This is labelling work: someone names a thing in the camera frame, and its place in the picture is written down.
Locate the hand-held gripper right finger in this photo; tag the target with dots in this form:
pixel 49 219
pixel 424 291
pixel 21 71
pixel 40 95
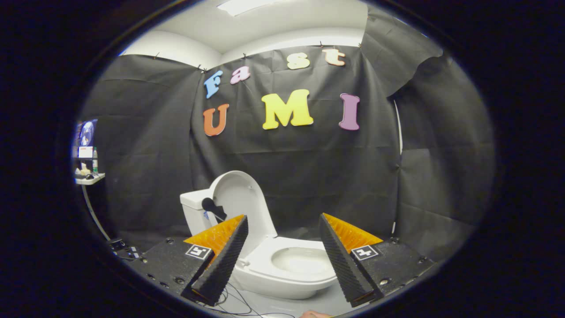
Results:
pixel 342 265

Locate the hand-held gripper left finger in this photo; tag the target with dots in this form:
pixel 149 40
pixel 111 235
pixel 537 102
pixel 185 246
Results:
pixel 223 265

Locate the white toilet lid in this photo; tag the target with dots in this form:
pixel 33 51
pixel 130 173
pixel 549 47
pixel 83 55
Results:
pixel 242 194

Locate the white toilet bowl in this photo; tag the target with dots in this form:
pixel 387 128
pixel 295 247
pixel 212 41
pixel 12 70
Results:
pixel 265 260

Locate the black backdrop cloth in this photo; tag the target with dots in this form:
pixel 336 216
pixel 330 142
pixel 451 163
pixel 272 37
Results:
pixel 309 176

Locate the green bottle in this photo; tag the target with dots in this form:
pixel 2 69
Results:
pixel 95 162

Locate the blue globe poster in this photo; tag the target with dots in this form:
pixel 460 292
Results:
pixel 87 132

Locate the ceiling light panel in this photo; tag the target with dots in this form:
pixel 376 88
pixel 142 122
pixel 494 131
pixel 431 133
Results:
pixel 247 6

